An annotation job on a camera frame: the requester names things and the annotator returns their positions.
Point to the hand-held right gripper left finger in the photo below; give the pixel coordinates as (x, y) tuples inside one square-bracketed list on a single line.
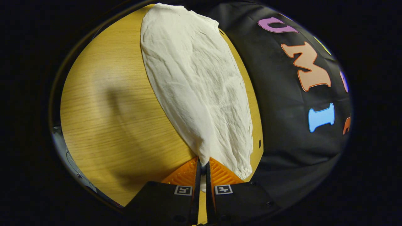
[(196, 194)]

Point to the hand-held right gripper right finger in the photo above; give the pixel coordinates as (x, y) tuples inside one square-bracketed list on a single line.
[(209, 194)]

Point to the white jeans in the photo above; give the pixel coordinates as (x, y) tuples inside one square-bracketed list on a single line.
[(194, 81)]

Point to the black backdrop cloth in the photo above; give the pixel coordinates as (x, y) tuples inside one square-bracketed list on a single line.
[(282, 125)]

